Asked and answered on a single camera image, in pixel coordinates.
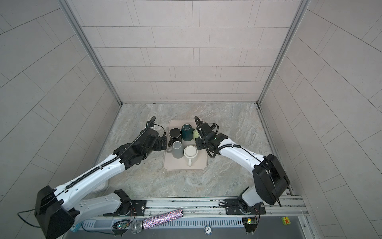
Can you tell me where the light green mug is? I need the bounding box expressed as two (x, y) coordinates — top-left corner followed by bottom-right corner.
(193, 129), (200, 139)

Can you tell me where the white mug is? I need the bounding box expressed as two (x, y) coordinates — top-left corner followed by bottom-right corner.
(184, 145), (199, 167)

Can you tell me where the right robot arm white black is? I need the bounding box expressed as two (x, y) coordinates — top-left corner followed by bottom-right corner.
(195, 117), (290, 214)

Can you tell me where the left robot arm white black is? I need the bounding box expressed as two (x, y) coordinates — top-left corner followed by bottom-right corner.
(34, 128), (167, 239)

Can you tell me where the dark green faceted mug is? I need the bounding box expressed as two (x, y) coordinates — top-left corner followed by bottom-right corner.
(182, 123), (194, 141)

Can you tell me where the black mug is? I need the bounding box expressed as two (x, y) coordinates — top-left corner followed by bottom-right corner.
(168, 128), (183, 147)

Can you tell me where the grey mug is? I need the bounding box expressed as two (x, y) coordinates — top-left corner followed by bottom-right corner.
(166, 141), (184, 159)

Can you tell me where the beige rectangular tray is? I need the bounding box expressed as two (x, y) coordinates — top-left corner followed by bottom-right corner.
(163, 136), (208, 171)

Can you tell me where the left circuit board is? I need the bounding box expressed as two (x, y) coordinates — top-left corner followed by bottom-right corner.
(112, 220), (129, 230)

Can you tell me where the circuit board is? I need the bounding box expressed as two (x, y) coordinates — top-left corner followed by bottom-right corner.
(112, 220), (129, 230)
(242, 218), (259, 233)

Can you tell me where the round blue white badge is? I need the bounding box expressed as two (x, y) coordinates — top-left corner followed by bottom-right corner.
(205, 225), (212, 235)

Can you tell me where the right circuit board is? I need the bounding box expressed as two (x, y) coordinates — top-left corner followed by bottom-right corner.
(242, 218), (259, 233)

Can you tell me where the blue owl figure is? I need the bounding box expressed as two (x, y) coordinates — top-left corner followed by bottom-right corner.
(70, 224), (82, 233)

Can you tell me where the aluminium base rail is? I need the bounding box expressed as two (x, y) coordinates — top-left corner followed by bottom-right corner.
(59, 195), (308, 220)

